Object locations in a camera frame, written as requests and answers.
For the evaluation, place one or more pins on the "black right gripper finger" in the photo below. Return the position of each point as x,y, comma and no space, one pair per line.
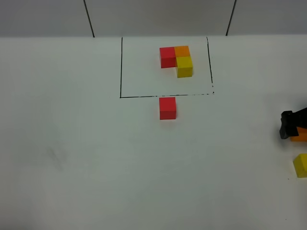
288,125

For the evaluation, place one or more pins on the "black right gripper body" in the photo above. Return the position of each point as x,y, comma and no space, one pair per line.
299,118

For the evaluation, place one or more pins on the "yellow template block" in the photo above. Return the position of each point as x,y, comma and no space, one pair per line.
184,67

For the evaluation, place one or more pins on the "orange template block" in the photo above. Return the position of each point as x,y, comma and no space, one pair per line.
182,51

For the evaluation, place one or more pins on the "red template block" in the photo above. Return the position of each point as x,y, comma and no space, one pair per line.
168,57

